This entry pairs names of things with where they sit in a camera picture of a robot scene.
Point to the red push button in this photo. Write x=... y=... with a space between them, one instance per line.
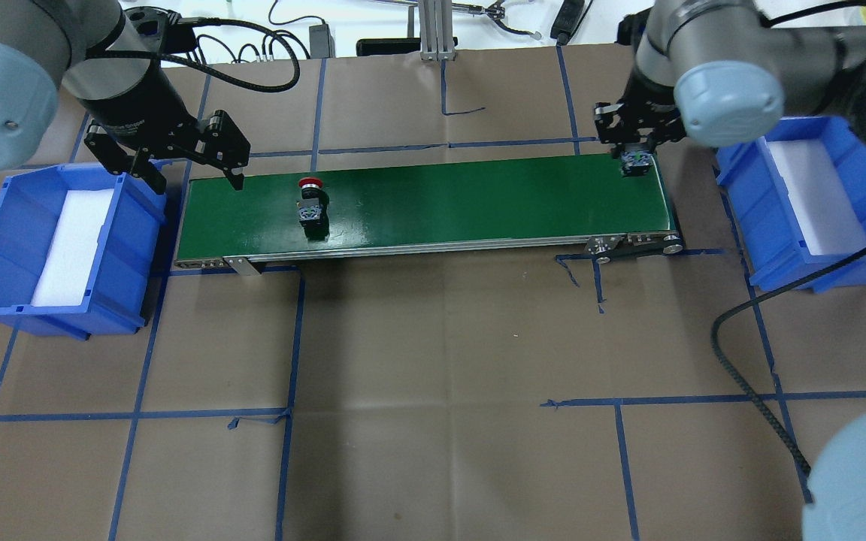
x=312 y=204

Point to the green conveyor belt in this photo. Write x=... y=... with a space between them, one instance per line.
x=500 y=204

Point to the black power adapter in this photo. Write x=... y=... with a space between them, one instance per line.
x=321 y=41

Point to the yellow push button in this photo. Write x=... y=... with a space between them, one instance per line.
x=635 y=162

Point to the blue bin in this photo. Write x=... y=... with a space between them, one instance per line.
x=29 y=211
x=761 y=207

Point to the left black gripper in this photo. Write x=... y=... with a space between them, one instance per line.
x=138 y=101

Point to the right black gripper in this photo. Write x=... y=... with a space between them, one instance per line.
x=634 y=125

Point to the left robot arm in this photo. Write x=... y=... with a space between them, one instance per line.
x=110 y=60

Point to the left blue bin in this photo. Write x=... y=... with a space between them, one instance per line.
x=29 y=211

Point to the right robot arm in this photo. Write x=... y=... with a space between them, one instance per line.
x=723 y=73

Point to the aluminium frame post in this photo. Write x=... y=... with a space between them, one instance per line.
x=436 y=30

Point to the bin white foam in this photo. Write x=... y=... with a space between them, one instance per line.
x=818 y=197
x=73 y=249

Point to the left bin white foam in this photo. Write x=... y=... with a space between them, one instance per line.
x=73 y=249

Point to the right bin white foam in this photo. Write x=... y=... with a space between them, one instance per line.
x=818 y=197

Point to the right blue bin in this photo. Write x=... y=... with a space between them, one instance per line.
x=761 y=207

